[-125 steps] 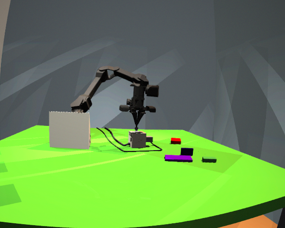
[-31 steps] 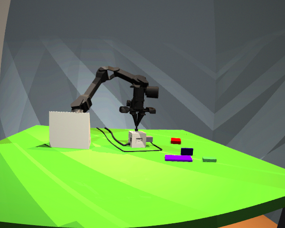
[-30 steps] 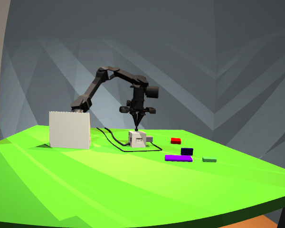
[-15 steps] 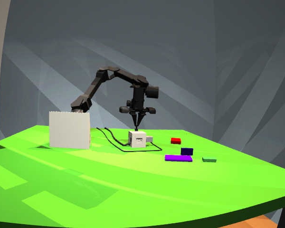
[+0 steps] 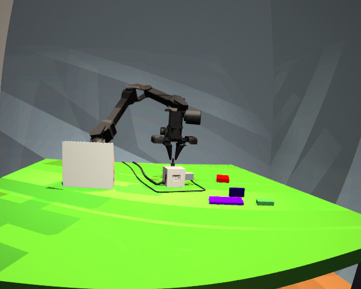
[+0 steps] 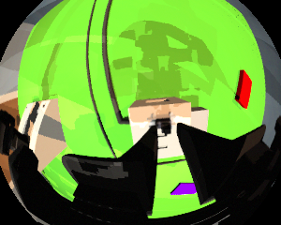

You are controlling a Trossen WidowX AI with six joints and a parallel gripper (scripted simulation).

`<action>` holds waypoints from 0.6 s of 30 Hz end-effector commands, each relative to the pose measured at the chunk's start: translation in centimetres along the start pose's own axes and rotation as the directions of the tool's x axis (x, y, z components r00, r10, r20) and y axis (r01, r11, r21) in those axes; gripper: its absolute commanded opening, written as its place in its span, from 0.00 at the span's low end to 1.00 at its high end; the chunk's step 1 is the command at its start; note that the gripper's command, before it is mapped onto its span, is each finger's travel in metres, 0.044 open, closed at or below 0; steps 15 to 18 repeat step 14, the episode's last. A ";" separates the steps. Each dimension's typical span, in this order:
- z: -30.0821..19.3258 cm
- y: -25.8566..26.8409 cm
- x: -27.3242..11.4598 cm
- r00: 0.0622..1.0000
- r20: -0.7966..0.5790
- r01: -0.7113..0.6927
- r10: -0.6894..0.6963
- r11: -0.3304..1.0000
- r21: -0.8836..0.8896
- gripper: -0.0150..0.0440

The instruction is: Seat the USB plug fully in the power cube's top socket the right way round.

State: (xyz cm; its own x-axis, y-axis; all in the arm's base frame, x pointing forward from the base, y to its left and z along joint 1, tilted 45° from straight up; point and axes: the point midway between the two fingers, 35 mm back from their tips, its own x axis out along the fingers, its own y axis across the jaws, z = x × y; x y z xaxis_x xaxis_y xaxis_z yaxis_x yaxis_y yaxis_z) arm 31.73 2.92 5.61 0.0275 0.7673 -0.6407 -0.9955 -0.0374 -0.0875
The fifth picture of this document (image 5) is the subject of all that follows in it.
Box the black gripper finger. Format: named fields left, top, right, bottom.
left=175, top=143, right=186, bottom=160
left=162, top=142, right=172, bottom=160

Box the green flat block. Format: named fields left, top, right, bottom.
left=256, top=198, right=274, bottom=206

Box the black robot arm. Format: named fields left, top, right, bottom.
left=89, top=84, right=202, bottom=143

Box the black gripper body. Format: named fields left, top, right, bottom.
left=151, top=122, right=197, bottom=145

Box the red flat block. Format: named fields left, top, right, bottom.
left=217, top=175, right=230, bottom=183

